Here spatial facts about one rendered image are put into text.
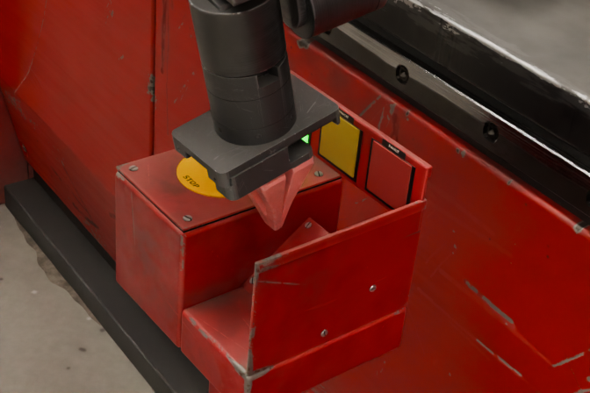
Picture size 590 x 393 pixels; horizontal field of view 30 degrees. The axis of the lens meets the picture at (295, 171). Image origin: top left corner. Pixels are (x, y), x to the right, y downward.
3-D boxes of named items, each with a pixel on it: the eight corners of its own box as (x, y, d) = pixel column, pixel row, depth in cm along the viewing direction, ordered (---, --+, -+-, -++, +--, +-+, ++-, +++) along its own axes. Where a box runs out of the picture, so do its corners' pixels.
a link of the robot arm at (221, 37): (169, -27, 70) (210, 10, 66) (264, -64, 72) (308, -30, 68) (189, 62, 74) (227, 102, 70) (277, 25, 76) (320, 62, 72)
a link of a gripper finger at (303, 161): (326, 232, 81) (312, 132, 75) (248, 281, 78) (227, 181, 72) (271, 189, 85) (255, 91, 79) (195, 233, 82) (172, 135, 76)
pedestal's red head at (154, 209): (113, 282, 96) (112, 101, 87) (262, 228, 105) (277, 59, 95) (244, 422, 83) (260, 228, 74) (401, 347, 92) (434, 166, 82)
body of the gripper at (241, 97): (344, 128, 77) (334, 39, 72) (225, 196, 73) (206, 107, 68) (288, 89, 81) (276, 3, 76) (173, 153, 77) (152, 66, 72)
